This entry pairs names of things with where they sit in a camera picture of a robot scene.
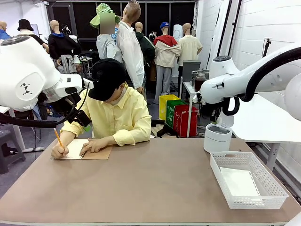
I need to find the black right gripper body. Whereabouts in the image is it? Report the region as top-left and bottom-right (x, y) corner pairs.
(208, 103), (223, 123)

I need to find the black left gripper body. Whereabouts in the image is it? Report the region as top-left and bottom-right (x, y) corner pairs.
(66, 108), (92, 128)

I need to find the spiral notebook brown cover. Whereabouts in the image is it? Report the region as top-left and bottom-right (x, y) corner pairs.
(54, 138), (113, 161)

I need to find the orange pencil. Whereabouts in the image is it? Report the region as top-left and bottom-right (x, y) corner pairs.
(53, 128), (65, 150)

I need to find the white paper sheet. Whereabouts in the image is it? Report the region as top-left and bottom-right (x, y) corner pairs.
(220, 166), (264, 207)

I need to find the person's right forearm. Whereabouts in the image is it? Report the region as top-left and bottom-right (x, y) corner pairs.
(58, 122), (83, 146)

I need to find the person's left forearm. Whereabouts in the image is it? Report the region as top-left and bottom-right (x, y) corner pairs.
(98, 128), (151, 146)

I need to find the person's left hand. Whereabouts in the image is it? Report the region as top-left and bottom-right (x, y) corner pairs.
(79, 138), (104, 153)

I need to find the person's right hand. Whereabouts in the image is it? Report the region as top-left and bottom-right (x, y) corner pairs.
(51, 141), (70, 159)

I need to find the white round trash can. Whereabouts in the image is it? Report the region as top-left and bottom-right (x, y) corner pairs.
(203, 114), (235, 153)

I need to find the red recycling bin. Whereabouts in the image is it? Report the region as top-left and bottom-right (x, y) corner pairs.
(173, 105), (198, 138)

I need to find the small white background table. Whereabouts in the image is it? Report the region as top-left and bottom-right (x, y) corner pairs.
(182, 81), (205, 138)

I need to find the brown glass jar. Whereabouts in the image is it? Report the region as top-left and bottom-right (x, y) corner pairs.
(194, 73), (206, 92)

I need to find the person in yellow shirt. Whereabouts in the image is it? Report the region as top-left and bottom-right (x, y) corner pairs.
(58, 58), (152, 146)

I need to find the silver metal tray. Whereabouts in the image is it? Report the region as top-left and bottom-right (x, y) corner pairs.
(191, 69), (211, 82)

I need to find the green recycling bin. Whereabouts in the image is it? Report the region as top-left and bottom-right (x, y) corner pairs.
(166, 99), (189, 129)

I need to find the grey square bin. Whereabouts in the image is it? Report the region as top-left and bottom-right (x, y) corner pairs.
(182, 60), (202, 83)

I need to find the black baseball cap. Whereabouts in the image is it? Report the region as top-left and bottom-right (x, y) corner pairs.
(88, 58), (127, 101)

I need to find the black office chair base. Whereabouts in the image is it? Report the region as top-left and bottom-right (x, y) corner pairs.
(151, 119), (177, 138)

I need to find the yellow recycling bin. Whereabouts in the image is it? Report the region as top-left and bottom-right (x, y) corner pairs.
(158, 94), (181, 121)

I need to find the white desk with legs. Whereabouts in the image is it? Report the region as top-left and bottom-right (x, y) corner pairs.
(0, 105), (45, 153)

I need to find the white side table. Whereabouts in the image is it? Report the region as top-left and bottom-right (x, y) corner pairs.
(231, 94), (301, 171)

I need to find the mannequin in cream shirt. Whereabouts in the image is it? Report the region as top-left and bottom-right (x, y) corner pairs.
(178, 23), (203, 81)

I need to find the mannequin with blue cap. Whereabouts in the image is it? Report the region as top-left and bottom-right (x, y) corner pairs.
(153, 22), (181, 104)

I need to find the mannequin with green gingham hat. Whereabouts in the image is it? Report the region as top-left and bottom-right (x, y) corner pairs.
(89, 2), (124, 83)

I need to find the mannequin in black sweater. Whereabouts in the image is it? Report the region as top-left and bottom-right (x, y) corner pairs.
(48, 20), (82, 73)

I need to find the tall mannequin in white shirt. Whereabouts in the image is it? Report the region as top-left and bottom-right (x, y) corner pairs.
(117, 0), (145, 95)

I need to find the white tower fan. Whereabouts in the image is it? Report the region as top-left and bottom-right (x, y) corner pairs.
(171, 24), (184, 83)

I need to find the white perforated plastic basket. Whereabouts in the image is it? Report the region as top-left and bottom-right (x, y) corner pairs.
(210, 151), (289, 210)

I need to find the mannequin in dark green jacket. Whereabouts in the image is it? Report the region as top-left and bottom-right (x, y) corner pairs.
(135, 22), (156, 78)

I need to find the mannequin with black bucket hat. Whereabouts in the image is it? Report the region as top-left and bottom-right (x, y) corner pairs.
(17, 19), (50, 54)

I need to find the mannequin in blue shirt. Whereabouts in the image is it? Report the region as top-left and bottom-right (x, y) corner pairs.
(0, 21), (11, 40)

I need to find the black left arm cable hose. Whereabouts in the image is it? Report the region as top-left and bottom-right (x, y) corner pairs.
(0, 88), (92, 129)

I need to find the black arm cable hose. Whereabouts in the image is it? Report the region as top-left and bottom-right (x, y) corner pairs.
(0, 88), (92, 129)
(222, 48), (301, 116)

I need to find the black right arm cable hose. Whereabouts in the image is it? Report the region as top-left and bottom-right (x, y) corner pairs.
(222, 48), (301, 116)

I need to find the black camera tripod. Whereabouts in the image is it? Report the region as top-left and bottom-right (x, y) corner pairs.
(261, 37), (272, 58)

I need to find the black vertical wall pipe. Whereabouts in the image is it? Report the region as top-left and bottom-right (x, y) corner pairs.
(224, 0), (243, 57)

